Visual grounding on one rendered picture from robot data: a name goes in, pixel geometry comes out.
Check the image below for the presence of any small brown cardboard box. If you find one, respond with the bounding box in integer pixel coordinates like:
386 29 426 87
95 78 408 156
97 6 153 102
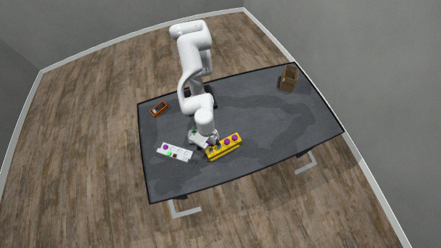
279 65 298 93

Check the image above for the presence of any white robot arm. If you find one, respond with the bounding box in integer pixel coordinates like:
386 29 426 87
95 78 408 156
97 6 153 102
169 20 217 150

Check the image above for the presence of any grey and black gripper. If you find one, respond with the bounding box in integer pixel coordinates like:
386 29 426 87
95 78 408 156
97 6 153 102
206 129 221 147

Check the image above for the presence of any orange pocket multimeter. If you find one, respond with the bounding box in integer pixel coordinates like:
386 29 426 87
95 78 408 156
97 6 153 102
150 101 168 117

